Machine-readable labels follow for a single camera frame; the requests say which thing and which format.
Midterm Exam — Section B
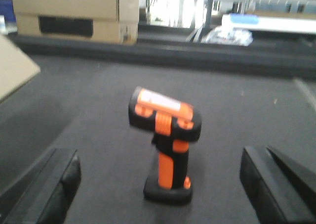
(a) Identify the blue plastic crate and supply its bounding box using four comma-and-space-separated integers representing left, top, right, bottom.
0, 0, 16, 23

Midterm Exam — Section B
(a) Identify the orange black barcode scanner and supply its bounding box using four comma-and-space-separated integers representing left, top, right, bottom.
128, 87, 202, 205

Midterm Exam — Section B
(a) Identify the blue flat foam sheet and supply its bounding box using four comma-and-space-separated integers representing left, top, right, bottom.
229, 14, 259, 25

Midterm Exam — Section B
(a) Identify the black vertical frame post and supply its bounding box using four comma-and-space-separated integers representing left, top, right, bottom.
193, 0, 213, 43

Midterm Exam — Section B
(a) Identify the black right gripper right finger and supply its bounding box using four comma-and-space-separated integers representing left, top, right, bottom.
239, 146, 316, 224

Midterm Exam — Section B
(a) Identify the small brown cardboard package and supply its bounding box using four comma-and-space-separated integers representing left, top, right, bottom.
0, 35, 40, 102

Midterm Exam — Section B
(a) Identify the clear plastic bag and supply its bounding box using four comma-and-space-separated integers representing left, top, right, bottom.
201, 26, 253, 46

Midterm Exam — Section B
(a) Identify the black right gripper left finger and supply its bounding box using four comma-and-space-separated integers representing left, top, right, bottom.
0, 148, 81, 224

